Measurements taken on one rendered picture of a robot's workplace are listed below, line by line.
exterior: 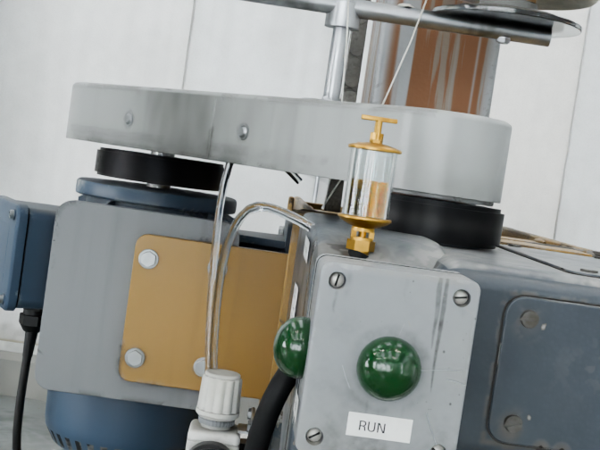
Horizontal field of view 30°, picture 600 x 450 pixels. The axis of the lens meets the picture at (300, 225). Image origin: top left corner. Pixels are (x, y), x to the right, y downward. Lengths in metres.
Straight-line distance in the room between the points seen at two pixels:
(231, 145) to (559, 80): 5.16
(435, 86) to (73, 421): 0.45
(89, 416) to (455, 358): 0.54
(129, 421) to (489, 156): 0.45
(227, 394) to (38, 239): 0.27
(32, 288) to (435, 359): 0.52
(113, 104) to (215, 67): 4.79
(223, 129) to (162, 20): 4.97
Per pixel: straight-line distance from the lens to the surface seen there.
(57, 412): 1.04
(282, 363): 0.53
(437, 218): 0.68
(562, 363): 0.59
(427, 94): 1.07
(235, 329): 0.95
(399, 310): 0.52
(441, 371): 0.53
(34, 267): 0.98
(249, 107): 0.81
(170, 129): 0.88
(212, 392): 0.78
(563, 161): 5.94
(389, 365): 0.51
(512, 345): 0.58
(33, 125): 5.84
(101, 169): 1.02
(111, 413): 1.01
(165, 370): 0.96
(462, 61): 1.07
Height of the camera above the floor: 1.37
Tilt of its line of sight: 3 degrees down
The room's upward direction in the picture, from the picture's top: 8 degrees clockwise
